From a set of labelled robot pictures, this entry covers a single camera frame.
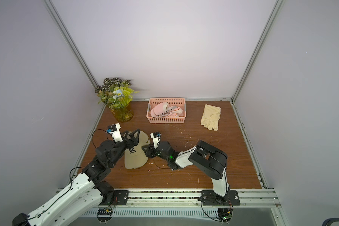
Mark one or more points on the pink baseball cap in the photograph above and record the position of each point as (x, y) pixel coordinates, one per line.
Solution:
(164, 110)

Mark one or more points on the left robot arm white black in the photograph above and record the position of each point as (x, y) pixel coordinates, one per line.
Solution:
(88, 189)

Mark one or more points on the left small circuit board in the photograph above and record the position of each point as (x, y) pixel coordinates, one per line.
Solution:
(104, 215)

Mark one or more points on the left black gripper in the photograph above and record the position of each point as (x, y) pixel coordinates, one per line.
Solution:
(133, 142)

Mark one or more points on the cream fabric glove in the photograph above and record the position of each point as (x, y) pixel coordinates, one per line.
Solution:
(210, 117)

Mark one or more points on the amber glass vase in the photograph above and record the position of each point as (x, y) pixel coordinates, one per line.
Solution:
(124, 114)

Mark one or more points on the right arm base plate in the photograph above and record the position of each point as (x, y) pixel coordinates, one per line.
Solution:
(208, 197)

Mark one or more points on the right small circuit board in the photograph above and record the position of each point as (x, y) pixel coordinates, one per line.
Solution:
(224, 214)

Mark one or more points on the pink plastic basket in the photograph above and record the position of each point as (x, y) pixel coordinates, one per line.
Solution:
(171, 101)

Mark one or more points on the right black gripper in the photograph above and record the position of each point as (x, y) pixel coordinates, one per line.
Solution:
(151, 150)

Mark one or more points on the beige baseball cap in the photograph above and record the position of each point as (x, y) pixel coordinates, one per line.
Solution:
(137, 158)

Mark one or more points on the artificial plant bouquet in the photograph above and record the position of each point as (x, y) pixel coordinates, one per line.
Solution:
(115, 93)

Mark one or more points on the small circuit board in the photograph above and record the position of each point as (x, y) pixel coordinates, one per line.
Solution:
(224, 214)
(104, 215)

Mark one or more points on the aluminium front rail frame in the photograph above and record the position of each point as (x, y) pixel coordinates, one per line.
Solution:
(183, 203)

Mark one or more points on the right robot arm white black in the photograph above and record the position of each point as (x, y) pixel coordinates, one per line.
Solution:
(209, 159)

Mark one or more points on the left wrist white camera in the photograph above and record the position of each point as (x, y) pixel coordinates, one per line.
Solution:
(114, 131)

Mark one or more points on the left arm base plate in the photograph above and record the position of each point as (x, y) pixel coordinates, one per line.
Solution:
(116, 197)

